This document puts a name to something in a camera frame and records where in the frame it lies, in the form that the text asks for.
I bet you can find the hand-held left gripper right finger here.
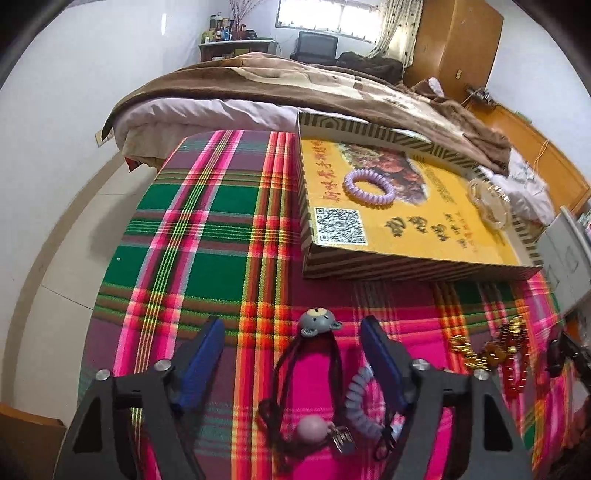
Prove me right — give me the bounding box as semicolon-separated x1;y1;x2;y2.
360;315;539;480

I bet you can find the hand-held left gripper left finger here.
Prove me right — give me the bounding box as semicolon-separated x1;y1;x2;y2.
53;316;227;480

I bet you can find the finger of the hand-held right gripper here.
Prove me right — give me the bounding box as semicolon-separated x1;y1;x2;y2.
547;330;591;379

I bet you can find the pale blue spiral hair tie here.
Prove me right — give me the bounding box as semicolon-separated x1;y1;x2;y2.
346;367;398;444

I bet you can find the red bead bracelet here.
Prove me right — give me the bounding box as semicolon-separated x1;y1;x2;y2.
496;318;532;411

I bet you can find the black cord bear charm necklace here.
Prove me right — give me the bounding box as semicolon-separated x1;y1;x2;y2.
256;307;345;469

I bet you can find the gold chain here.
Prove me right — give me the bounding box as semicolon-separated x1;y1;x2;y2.
450;335;509;370

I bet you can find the pink ball hair tie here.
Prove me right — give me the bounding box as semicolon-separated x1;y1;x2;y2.
295;415;356;455

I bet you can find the yellow printed cardboard box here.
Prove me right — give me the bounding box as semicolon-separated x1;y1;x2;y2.
298;111;546;282

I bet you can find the white nightstand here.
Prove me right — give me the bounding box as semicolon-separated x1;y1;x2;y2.
536;205;591;319

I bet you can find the brown cardboard piece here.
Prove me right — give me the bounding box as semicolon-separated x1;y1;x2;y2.
0;401;68;480

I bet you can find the wooden headboard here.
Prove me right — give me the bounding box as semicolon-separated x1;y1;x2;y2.
466;102;591;213

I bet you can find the dark clothes pile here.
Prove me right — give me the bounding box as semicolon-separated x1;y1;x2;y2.
337;52;404;77

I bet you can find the wooden shelf desk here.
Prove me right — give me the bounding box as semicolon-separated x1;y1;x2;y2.
198;39;278;63

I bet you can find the black television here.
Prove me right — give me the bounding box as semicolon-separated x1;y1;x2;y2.
291;31;340;63

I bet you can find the wooden wardrobe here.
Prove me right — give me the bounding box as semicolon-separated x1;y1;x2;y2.
406;0;504;100

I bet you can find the patterned curtain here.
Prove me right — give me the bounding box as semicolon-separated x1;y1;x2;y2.
369;0;423;65

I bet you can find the group of bottles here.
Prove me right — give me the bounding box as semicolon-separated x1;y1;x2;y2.
201;16;250;43

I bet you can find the window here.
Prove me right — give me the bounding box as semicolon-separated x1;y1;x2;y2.
276;0;393;44

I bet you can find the vase of dry branches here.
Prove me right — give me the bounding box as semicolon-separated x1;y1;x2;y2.
228;0;266;40

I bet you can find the clear plastic bracelet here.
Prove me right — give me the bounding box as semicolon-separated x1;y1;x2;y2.
467;178;513;229

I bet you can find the purple beaded bracelet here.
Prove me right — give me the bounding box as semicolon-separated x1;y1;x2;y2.
344;168;395;204

